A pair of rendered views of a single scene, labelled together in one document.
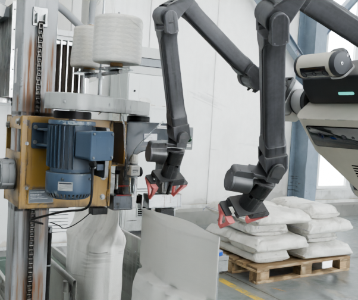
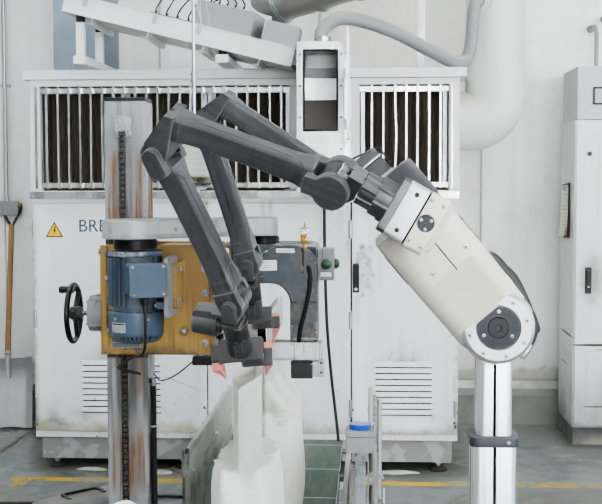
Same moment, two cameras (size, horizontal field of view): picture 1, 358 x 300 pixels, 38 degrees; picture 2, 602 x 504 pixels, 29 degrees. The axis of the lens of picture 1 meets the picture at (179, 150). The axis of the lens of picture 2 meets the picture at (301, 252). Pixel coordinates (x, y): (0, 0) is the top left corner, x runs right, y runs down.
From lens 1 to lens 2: 1.95 m
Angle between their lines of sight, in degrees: 34
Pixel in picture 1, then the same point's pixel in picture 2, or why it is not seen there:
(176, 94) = (231, 215)
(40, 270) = (140, 430)
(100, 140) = (143, 274)
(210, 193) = not seen: outside the picture
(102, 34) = not seen: hidden behind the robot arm
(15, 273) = (111, 431)
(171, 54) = (215, 167)
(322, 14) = (200, 143)
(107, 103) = (171, 227)
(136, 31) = not seen: hidden behind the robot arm
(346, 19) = (227, 145)
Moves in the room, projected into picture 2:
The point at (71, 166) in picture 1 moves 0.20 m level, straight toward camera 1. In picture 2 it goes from (125, 304) to (84, 312)
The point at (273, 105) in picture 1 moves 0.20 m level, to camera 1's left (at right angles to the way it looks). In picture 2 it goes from (195, 238) to (125, 236)
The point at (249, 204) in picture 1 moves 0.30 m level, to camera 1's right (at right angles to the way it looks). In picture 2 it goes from (229, 349) to (341, 360)
